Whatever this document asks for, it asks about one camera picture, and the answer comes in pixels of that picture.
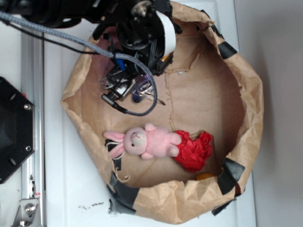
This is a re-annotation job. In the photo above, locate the brown paper bag bin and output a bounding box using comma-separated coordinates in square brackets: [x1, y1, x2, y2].
[62, 2, 264, 224]

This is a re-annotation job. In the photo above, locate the orange object under bag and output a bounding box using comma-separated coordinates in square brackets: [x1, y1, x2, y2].
[195, 173, 215, 181]

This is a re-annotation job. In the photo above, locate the grey braided cable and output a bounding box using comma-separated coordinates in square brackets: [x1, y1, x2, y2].
[0, 11, 159, 117]

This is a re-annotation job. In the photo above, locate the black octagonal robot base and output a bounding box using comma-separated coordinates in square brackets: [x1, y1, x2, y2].
[0, 77, 34, 184]

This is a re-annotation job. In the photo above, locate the silver key bunch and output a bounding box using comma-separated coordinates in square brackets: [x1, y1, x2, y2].
[100, 75, 154, 105]

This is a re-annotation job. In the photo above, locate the aluminium extrusion rail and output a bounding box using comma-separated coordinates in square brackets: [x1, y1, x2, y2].
[20, 33, 46, 227]

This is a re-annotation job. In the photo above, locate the red crumpled tissue paper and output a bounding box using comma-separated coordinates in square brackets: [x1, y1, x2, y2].
[174, 131, 213, 172]

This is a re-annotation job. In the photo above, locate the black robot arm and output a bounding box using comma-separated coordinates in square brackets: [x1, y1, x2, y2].
[0, 0, 181, 107]

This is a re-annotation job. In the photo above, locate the metal corner bracket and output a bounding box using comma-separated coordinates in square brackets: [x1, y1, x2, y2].
[11, 198, 42, 227]

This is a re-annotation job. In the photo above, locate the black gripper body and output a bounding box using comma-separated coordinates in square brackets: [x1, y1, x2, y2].
[107, 0, 182, 76]

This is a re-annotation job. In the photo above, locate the pink plush bunny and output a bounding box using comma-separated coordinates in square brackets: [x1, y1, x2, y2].
[103, 123, 182, 160]

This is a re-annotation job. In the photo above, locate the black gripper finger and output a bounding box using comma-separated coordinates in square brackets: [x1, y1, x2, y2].
[106, 66, 135, 101]

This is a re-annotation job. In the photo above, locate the thin black cable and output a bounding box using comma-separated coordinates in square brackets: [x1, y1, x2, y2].
[0, 20, 100, 55]

